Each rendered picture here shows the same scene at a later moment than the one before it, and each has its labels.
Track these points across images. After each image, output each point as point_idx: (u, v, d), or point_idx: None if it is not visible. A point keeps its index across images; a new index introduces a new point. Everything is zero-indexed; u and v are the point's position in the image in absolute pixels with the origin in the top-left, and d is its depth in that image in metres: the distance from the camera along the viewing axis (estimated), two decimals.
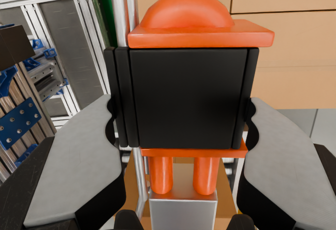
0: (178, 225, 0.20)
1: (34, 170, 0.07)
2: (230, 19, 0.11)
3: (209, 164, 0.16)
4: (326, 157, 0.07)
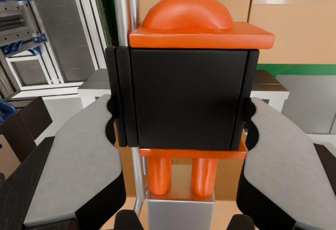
0: (175, 226, 0.20)
1: (34, 170, 0.07)
2: (231, 21, 0.11)
3: (208, 165, 0.16)
4: (326, 156, 0.07)
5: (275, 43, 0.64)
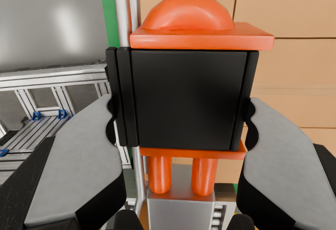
0: (175, 225, 0.20)
1: (34, 170, 0.07)
2: (231, 22, 0.11)
3: (208, 165, 0.16)
4: (326, 157, 0.07)
5: (229, 175, 1.11)
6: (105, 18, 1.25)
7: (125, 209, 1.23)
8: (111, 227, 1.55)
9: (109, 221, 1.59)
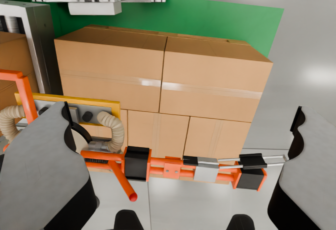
0: (205, 173, 0.62)
1: None
2: None
3: (227, 180, 0.64)
4: None
5: None
6: (200, 0, 1.44)
7: (3, 15, 0.98)
8: None
9: None
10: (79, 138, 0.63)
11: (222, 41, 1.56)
